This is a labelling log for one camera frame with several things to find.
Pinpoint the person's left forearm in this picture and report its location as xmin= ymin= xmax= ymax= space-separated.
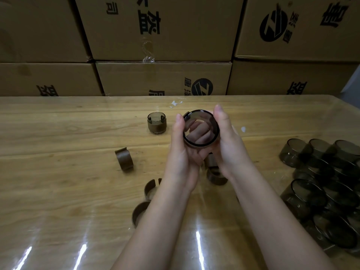
xmin=111 ymin=180 xmax=195 ymax=270

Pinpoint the person's right hand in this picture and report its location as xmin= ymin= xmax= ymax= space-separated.
xmin=211 ymin=104 xmax=254 ymax=180

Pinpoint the person's right forearm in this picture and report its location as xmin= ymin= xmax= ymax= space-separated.
xmin=230 ymin=165 xmax=338 ymax=270

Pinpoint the smoky tinted glass cup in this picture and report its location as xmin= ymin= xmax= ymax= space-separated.
xmin=183 ymin=109 xmax=221 ymax=151
xmin=147 ymin=111 xmax=167 ymax=135

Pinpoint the person's left hand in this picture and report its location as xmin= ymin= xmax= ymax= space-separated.
xmin=162 ymin=114 xmax=214 ymax=193

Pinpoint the stack of brown cardboard boxes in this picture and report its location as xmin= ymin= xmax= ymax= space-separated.
xmin=0 ymin=0 xmax=360 ymax=98

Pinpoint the cluster of smoky glass cups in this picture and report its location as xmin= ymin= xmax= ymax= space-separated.
xmin=279 ymin=138 xmax=360 ymax=256

